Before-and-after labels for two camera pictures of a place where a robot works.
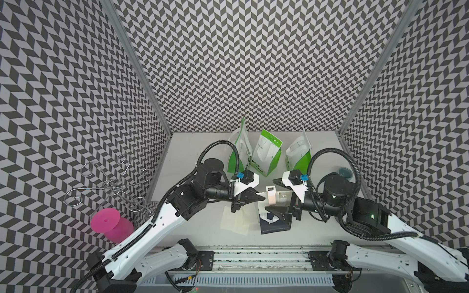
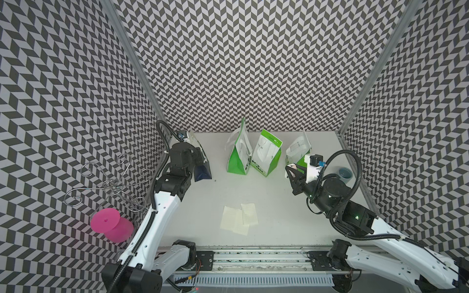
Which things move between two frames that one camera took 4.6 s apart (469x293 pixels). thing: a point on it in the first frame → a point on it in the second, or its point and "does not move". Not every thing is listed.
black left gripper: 243,199 → 197,154
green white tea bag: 240,138 does not move
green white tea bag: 267,153 does not move
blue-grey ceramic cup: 346,172 does not move
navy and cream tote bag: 280,225 → 202,170
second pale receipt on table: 229,220 does not move
